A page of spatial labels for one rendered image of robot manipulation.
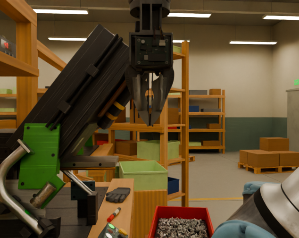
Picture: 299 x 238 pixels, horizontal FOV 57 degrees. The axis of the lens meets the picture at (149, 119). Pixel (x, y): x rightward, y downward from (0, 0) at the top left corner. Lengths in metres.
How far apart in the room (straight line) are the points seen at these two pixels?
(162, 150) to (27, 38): 2.15
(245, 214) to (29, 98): 1.54
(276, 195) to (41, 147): 0.74
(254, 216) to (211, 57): 10.13
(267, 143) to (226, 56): 4.40
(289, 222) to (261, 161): 6.36
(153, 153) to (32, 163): 2.72
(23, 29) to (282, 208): 1.70
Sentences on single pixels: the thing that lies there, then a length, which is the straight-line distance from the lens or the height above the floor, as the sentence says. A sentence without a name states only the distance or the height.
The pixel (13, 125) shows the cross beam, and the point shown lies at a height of 1.24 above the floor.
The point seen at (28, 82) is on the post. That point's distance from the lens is 1.79.
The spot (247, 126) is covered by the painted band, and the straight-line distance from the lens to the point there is 10.71.
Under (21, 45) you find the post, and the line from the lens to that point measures 1.84.
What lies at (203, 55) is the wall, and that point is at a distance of 10.39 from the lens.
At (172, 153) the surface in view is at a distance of 3.71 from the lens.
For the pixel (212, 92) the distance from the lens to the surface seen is 9.73.
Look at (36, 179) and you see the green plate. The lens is 0.95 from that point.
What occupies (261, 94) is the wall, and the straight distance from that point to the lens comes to 10.97.
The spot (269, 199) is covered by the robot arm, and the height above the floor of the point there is 1.19.
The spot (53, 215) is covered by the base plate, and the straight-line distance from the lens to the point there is 1.23.
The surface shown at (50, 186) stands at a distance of 0.89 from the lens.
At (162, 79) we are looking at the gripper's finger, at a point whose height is 1.36.
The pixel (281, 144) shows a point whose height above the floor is 0.59.
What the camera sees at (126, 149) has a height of 0.81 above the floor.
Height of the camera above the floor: 1.30
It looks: 1 degrees down
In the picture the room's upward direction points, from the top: straight up
